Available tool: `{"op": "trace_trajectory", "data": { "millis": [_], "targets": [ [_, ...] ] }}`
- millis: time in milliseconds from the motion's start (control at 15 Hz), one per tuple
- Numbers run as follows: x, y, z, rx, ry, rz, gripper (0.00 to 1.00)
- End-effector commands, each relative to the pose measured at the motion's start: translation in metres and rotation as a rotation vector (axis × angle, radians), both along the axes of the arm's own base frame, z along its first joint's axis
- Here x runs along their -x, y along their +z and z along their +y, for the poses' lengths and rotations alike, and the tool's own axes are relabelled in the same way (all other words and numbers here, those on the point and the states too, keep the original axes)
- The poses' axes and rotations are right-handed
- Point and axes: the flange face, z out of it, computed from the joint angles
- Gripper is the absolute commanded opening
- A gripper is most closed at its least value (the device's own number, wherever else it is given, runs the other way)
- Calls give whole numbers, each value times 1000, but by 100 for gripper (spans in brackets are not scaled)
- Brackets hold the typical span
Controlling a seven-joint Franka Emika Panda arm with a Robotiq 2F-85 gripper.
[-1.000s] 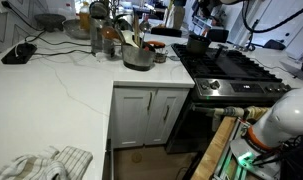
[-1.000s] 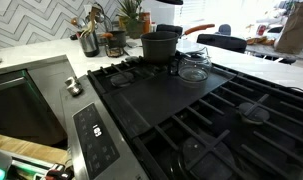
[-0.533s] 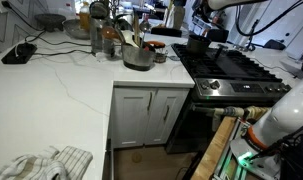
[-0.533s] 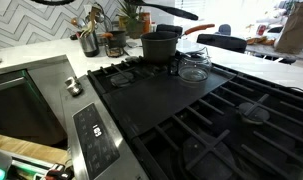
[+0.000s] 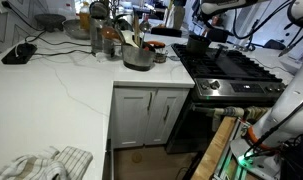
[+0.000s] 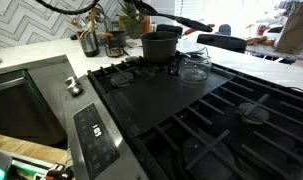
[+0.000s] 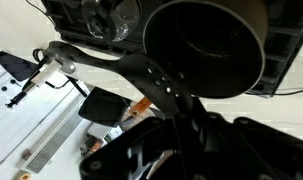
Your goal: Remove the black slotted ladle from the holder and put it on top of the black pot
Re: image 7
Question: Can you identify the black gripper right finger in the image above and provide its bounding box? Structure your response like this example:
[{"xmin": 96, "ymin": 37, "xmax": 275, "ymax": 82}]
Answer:
[{"xmin": 176, "ymin": 110, "xmax": 303, "ymax": 180}]

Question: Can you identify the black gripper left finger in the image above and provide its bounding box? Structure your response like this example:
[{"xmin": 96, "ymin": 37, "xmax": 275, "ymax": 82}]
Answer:
[{"xmin": 78, "ymin": 114, "xmax": 183, "ymax": 180}]

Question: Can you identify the black slotted ladle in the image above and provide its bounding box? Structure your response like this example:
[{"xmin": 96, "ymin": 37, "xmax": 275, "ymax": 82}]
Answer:
[{"xmin": 45, "ymin": 40, "xmax": 196, "ymax": 117}]

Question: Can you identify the black cooking pot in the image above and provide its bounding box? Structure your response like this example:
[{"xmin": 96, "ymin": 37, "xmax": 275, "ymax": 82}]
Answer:
[{"xmin": 142, "ymin": 0, "xmax": 269, "ymax": 100}]

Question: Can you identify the clear glass pot lid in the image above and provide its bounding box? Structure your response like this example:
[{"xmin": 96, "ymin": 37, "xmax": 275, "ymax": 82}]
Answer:
[{"xmin": 80, "ymin": 0, "xmax": 142, "ymax": 43}]

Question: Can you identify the black square pad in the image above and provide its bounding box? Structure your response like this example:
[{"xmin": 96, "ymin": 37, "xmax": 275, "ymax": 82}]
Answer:
[{"xmin": 77, "ymin": 86, "xmax": 133, "ymax": 128}]

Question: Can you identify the white floor vent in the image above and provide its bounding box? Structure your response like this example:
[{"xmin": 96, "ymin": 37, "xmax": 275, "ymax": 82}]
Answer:
[{"xmin": 20, "ymin": 109, "xmax": 93, "ymax": 175}]

